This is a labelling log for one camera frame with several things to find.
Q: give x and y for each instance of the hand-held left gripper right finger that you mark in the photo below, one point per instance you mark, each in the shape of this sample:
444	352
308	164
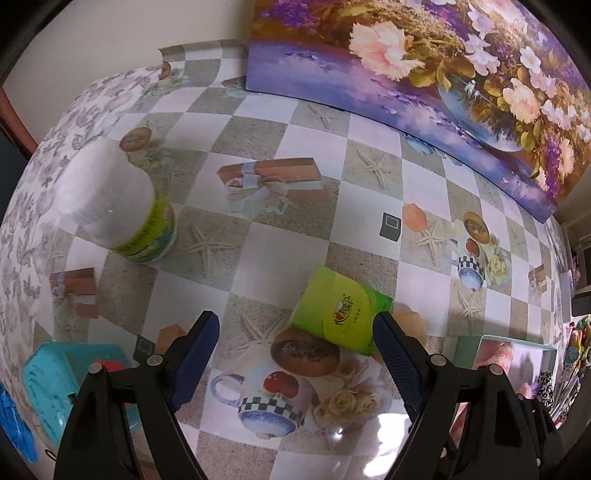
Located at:
399	364

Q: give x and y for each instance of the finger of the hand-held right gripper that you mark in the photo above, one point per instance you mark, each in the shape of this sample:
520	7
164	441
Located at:
547	438

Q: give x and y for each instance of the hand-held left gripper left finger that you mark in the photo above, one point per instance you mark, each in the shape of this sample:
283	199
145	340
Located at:
196	360

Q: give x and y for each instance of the white box with teal rim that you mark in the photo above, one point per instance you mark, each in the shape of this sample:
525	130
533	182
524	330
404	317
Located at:
466	350

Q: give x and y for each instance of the green tissue pack fruit logo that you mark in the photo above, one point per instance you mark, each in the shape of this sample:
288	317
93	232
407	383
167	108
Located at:
337	304

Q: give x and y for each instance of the pink and white fluffy towel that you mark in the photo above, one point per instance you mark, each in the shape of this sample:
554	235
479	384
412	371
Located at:
496	355

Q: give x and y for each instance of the beige oval sponge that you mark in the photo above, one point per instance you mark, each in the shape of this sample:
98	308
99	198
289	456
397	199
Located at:
411	325

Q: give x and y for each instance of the colourful clutter pile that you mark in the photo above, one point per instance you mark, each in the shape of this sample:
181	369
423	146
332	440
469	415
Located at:
575	346

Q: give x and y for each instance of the teal plastic box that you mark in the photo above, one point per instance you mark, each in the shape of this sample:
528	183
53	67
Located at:
51	387

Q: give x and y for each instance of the white bottle with green label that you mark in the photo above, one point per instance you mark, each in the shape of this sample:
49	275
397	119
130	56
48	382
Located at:
111	198

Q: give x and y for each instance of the blue face mask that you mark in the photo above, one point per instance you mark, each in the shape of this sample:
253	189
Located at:
14	415

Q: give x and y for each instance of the grey floral cloth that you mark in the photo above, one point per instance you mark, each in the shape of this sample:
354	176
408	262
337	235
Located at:
37	194

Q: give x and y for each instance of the checked printed tablecloth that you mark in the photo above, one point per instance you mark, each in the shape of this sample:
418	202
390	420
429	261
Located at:
295	129

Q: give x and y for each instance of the flower painting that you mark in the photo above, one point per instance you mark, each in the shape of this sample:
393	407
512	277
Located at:
415	92

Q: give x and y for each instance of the dark cabinet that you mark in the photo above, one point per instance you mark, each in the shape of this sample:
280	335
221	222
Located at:
9	157

